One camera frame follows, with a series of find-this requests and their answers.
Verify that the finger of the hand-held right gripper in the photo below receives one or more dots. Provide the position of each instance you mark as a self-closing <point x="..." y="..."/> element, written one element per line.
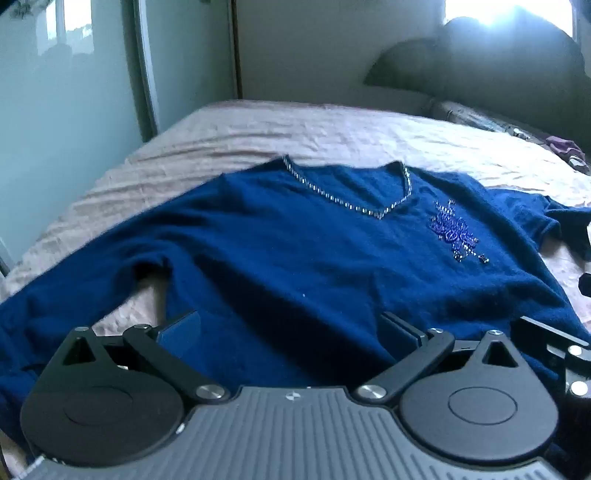
<point x="554" y="330"/>
<point x="586" y="284"/>

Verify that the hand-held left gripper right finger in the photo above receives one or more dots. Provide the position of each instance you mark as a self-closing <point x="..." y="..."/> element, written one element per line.
<point x="396" y="336"/>

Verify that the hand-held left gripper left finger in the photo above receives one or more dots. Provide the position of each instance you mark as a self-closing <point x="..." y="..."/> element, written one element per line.
<point x="179" y="333"/>

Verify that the blue beaded v-neck sweater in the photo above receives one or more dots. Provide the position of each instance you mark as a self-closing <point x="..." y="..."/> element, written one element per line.
<point x="277" y="258"/>

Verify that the purple cloth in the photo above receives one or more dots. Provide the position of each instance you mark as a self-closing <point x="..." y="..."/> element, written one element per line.
<point x="565" y="146"/>

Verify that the patterned pillow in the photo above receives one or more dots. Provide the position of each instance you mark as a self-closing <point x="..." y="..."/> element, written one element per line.
<point x="475" y="117"/>

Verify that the bed with pink sheet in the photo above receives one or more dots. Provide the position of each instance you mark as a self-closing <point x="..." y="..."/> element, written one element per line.
<point x="323" y="129"/>

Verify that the dark scalloped headboard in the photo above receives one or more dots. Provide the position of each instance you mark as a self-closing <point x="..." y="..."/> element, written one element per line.
<point x="485" y="60"/>

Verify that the glass door wardrobe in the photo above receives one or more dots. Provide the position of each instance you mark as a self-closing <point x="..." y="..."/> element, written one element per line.
<point x="60" y="115"/>

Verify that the bright window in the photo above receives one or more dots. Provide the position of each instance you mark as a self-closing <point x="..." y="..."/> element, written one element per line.
<point x="503" y="11"/>

